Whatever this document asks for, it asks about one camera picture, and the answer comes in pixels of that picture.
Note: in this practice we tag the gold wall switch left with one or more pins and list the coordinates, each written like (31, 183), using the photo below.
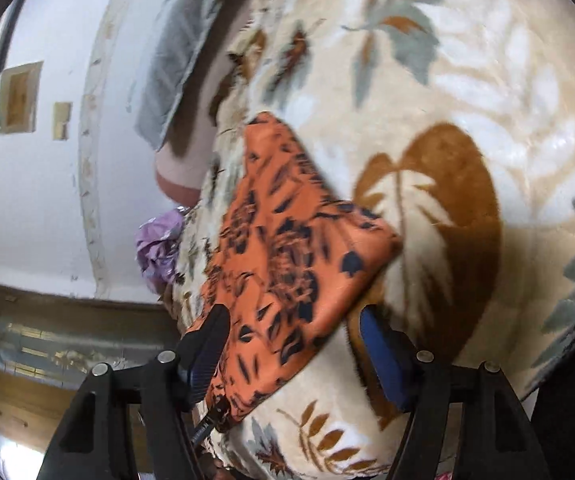
(19, 88)

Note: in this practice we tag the purple floral cloth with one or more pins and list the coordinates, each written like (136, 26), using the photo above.
(157, 247)

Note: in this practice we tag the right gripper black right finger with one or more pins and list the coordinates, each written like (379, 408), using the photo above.
(495, 439)

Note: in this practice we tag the grey satin pillow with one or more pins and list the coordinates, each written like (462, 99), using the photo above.
(179, 33)

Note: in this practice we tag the beige leaf pattern blanket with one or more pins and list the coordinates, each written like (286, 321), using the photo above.
(454, 120)

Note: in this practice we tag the gold wall switch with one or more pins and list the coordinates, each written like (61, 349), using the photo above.
(61, 119)
(19, 88)

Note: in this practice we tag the gold wall switch right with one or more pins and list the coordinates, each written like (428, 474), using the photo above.
(61, 119)

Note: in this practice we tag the brown wooden glass door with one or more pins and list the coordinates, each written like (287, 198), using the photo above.
(47, 346)

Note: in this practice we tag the orange black floral shirt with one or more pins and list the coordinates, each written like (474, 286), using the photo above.
(290, 262)

